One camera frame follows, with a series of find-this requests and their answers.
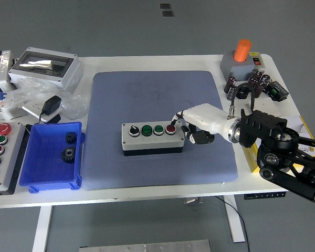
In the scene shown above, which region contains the orange cylinder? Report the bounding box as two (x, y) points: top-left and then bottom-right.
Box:
(233, 39), (253, 63)

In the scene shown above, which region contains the grey four-button control box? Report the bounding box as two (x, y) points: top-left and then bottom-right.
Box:
(121, 121), (186, 157)

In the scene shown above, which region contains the silver and black device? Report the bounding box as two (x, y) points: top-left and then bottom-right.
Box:
(0, 50), (16, 98)

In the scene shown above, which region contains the black module with green terminal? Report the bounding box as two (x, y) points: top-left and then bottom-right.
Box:
(264, 80), (290, 102)

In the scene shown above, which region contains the black power adapter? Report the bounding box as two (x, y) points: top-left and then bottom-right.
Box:
(39, 95), (62, 124)

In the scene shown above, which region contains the grey-blue textured mat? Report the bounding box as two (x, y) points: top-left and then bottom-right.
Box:
(81, 70), (239, 191)

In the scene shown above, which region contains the clear plastic bag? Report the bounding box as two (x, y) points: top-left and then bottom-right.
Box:
(5, 77), (91, 120)

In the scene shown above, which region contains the large black gear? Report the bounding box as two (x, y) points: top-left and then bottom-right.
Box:
(60, 145), (77, 164)

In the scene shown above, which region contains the grey enclosure with clear window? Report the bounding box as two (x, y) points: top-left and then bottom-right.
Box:
(8, 47), (84, 92)

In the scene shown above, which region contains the black table control panel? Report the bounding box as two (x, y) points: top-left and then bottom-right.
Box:
(244, 191), (287, 201)

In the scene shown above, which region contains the white socket panel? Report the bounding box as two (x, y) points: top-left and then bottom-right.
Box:
(22, 101), (61, 124)

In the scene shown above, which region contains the blue plastic bin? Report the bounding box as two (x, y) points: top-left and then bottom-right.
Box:
(18, 121), (86, 194)

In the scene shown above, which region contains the white wall switch plate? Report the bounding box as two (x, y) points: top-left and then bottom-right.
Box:
(253, 98), (281, 116)

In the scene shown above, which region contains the grey metal plate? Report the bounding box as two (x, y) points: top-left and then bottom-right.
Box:
(78, 239), (211, 252)

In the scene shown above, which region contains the grey five-button control box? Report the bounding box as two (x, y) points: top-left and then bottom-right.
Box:
(0, 122), (29, 196)

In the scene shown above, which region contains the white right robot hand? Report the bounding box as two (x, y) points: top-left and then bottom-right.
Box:
(170, 103), (230, 145)

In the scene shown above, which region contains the white table leg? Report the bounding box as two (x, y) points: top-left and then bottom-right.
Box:
(224, 195), (246, 244)
(31, 206), (53, 252)

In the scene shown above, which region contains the grey switch box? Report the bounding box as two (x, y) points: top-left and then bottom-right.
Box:
(220, 50), (266, 82)

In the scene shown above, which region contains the metal table bracket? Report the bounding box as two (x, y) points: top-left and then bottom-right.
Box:
(183, 197), (203, 205)

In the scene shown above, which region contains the thin black cable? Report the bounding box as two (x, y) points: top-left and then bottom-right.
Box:
(215, 195), (251, 252)

